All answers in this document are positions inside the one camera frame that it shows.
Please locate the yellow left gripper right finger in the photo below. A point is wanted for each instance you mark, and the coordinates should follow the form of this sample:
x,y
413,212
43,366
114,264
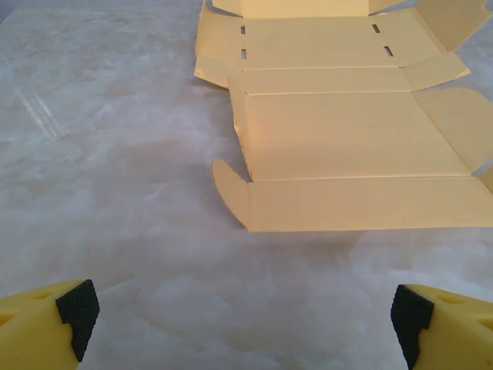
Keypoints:
x,y
454,335

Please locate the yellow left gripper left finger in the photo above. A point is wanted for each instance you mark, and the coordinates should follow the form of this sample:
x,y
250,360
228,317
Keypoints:
x,y
34,331

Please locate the orange paper box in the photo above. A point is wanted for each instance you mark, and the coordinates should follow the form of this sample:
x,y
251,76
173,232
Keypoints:
x,y
339,138

